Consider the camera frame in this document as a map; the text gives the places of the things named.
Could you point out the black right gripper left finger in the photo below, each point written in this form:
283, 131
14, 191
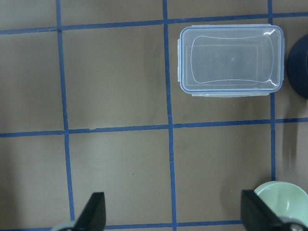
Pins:
92, 217

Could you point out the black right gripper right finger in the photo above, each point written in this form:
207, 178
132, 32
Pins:
257, 216

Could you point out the clear plastic lidded container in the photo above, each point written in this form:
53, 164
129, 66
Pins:
231, 60

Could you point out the green bowl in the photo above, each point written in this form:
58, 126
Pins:
286, 200

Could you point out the blue bowl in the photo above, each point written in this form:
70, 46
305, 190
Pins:
297, 67

